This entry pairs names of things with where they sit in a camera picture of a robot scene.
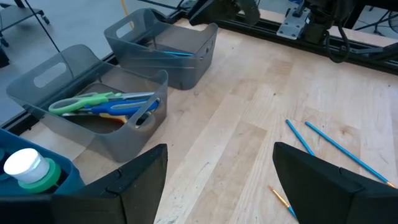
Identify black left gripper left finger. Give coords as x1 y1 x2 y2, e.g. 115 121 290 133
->
0 143 169 224

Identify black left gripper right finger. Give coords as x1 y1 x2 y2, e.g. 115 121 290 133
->
272 141 398 224

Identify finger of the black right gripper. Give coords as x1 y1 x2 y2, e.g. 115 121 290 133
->
187 0 242 27

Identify blue handled paintbrush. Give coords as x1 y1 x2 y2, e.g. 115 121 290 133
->
162 49 196 58
285 119 316 157
267 185 299 220
303 121 398 190

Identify green paint bottle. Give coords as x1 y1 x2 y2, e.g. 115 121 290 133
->
2 147 62 195

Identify yellow handled scissors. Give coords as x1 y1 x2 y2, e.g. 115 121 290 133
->
61 111 130 124

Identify blue handled scissors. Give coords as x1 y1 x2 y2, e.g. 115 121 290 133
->
77 97 161 118

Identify green handled scissors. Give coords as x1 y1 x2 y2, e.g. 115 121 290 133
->
47 91 156 116

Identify blue plastic bin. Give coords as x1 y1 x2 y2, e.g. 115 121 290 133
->
0 128 85 197

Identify grey translucent plastic bin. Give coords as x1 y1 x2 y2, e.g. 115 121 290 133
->
5 43 169 164
103 7 220 91

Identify grey wheeled cart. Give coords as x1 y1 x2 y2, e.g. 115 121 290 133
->
0 0 51 47

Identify black aluminium table frame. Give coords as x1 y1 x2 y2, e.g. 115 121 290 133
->
136 0 398 76

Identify yellow cable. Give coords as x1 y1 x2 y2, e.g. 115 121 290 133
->
119 0 135 29

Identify black coiled floor cable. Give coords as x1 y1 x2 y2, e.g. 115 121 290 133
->
24 0 76 80

